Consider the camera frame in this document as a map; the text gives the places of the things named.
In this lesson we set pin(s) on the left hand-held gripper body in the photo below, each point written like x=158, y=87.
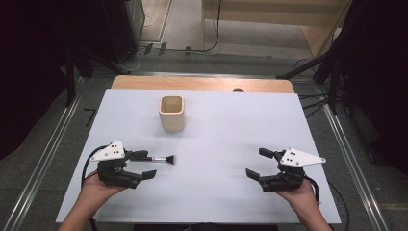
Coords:
x=107, y=153

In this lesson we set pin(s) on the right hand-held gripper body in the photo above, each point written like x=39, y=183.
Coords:
x=298, y=158

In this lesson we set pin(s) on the black makeup brush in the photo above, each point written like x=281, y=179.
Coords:
x=160, y=158

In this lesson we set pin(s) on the beige square ceramic cup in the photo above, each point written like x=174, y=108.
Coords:
x=172, y=120

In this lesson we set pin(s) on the person's right hand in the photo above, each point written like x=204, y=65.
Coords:
x=301, y=197

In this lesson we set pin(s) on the person's left hand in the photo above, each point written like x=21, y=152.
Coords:
x=93, y=192

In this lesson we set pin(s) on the white table sheet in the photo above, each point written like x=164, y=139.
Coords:
x=224, y=134

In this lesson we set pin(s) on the black stand leg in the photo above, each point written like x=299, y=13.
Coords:
x=298, y=70
x=70, y=80

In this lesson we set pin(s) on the wooden table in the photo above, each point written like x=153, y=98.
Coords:
x=198, y=84

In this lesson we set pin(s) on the black curtain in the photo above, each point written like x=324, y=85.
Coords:
x=32, y=64
x=378, y=80

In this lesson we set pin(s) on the black cabinet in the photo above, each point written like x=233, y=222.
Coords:
x=123, y=29

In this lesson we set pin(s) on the light wooden furniture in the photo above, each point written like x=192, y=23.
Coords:
x=275, y=16

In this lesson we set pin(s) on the metal floor rail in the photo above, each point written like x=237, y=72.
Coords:
x=48, y=147
x=352, y=166

